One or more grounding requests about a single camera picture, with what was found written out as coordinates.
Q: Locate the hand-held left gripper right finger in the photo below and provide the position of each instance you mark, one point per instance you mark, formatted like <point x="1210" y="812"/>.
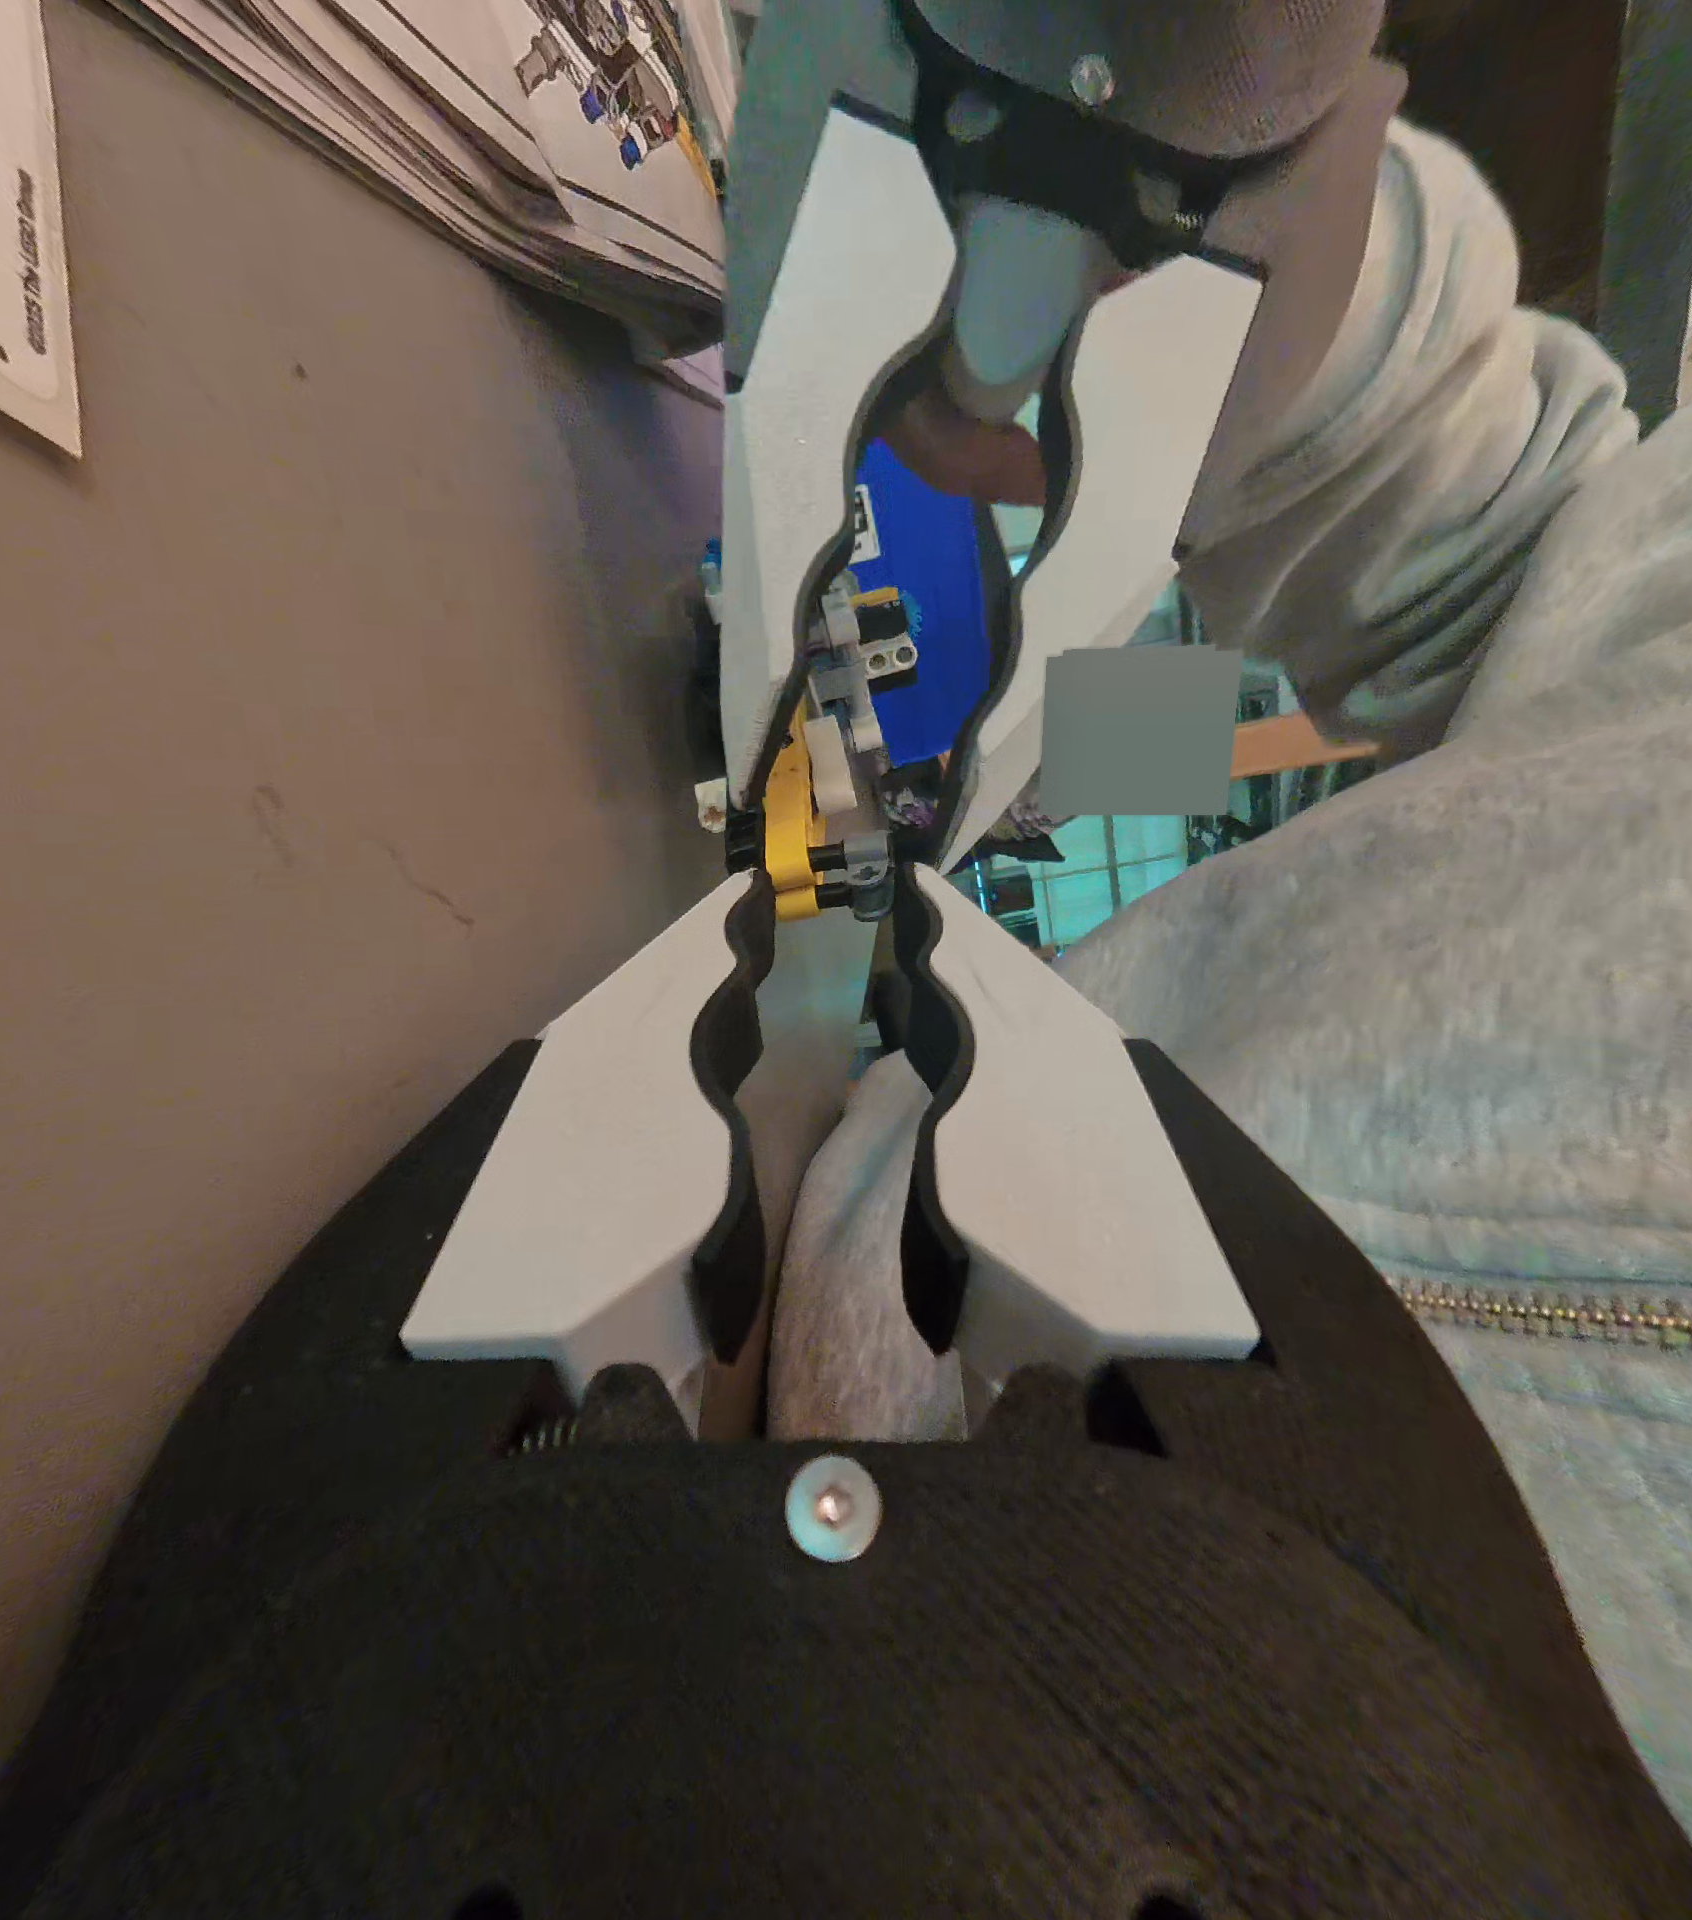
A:
<point x="1086" y="1200"/>

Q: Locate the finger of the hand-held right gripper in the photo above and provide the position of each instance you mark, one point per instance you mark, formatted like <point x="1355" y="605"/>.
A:
<point x="801" y="374"/>
<point x="1146" y="405"/>

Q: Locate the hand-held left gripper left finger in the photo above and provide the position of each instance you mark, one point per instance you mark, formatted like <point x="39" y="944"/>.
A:
<point x="591" y="1200"/>

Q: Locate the yellow white lego vehicle model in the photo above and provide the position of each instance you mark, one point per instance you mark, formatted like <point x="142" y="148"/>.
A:
<point x="795" y="810"/>

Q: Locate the person's right forearm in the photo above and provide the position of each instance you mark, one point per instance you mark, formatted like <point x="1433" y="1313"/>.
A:
<point x="1387" y="420"/>

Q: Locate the person's right hand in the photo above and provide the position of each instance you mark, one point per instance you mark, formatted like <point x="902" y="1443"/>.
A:
<point x="974" y="458"/>

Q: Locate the blue plastic bin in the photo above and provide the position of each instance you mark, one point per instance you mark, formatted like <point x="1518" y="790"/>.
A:
<point x="936" y="630"/>

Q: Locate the person's grey sweatshirt torso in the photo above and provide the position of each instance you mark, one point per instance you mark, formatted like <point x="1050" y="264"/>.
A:
<point x="1387" y="1051"/>

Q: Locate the instruction booklet stack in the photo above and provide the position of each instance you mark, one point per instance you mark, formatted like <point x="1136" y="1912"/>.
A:
<point x="486" y="91"/>

